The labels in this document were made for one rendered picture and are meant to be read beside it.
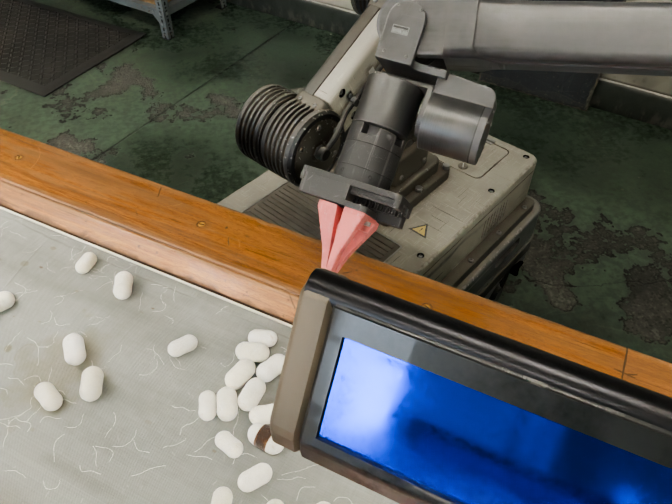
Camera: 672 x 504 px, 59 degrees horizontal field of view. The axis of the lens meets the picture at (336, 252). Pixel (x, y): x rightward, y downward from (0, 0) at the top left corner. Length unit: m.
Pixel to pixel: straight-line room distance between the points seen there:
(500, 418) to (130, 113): 2.33
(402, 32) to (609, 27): 0.17
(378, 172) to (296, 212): 0.65
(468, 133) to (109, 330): 0.44
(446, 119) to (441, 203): 0.69
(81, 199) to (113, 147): 1.47
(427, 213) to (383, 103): 0.66
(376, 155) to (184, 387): 0.31
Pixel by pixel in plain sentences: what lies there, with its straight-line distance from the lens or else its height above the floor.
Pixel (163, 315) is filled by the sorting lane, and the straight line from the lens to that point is 0.72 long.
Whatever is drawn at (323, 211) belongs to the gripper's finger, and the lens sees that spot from 0.56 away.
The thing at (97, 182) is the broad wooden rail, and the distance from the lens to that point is 0.88.
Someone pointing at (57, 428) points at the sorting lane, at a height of 0.74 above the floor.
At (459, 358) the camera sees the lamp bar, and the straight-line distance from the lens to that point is 0.22.
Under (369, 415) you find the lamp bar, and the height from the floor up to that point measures 1.08.
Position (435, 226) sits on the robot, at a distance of 1.19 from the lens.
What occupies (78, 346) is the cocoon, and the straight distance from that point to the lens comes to 0.69.
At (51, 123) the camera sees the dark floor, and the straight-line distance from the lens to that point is 2.54.
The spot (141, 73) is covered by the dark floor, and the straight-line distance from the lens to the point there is 2.74.
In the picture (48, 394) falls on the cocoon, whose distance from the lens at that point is 0.67.
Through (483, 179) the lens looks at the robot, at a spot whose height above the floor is 0.47.
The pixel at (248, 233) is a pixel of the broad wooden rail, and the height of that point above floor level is 0.76.
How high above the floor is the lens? 1.28
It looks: 46 degrees down
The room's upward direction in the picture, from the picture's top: straight up
